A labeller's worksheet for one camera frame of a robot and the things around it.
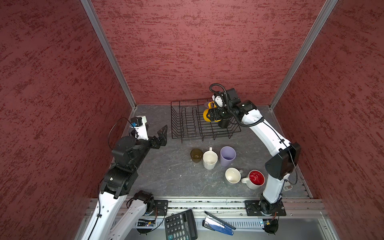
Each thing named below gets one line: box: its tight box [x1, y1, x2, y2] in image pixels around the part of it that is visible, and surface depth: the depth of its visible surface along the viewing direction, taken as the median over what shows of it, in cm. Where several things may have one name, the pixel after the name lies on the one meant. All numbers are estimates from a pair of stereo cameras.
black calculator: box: [164, 209, 198, 240], surface depth 69 cm
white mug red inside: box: [241, 170, 266, 190], surface depth 80 cm
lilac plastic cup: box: [220, 146, 237, 168], surface depth 85 cm
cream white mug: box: [225, 167, 242, 184], surface depth 79 cm
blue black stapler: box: [202, 211, 236, 236], surface depth 70 cm
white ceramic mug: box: [202, 147, 218, 170], surface depth 85 cm
